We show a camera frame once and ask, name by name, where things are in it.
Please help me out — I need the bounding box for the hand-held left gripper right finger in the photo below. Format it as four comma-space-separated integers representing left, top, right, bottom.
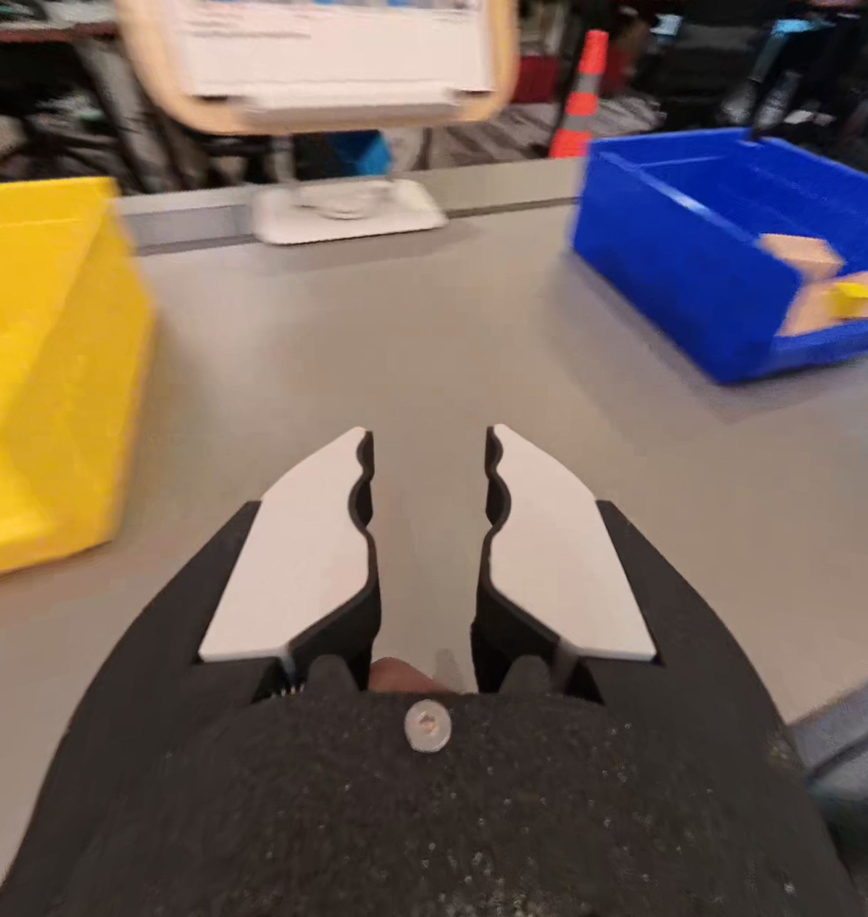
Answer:
471, 424, 657, 694

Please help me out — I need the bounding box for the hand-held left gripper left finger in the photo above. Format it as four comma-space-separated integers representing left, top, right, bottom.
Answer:
198, 427, 382, 692

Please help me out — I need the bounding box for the blue plastic box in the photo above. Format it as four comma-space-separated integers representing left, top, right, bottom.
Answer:
572, 128, 868, 385

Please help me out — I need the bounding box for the yellow plastic box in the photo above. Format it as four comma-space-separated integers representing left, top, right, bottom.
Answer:
0, 178, 157, 583

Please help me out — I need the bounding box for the pile of mixed wooden cubes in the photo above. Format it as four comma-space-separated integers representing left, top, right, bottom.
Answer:
755, 233, 868, 339

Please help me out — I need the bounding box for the orange traffic cone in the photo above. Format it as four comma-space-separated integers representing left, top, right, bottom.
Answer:
548, 30, 611, 160

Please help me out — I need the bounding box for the wooden board with instruction poster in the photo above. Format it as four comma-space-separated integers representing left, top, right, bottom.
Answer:
113, 0, 522, 135

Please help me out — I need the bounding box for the black office chair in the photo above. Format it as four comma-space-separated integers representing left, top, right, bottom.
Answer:
634, 21, 789, 133

